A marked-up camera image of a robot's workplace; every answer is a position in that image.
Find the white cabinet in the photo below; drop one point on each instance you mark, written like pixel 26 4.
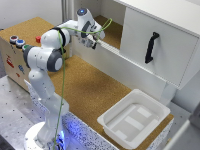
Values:
pixel 110 65

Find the white plastic box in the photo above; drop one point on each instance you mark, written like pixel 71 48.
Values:
pixel 133 121

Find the red button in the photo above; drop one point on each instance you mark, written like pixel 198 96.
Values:
pixel 13 38

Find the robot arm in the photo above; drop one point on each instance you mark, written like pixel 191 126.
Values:
pixel 41 83

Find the blue button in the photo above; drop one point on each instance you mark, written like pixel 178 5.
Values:
pixel 20 42

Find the green button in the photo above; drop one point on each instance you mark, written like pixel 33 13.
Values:
pixel 25 47

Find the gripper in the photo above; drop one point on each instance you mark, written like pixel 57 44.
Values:
pixel 87 39

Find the white sliding door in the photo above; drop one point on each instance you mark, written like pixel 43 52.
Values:
pixel 173 53

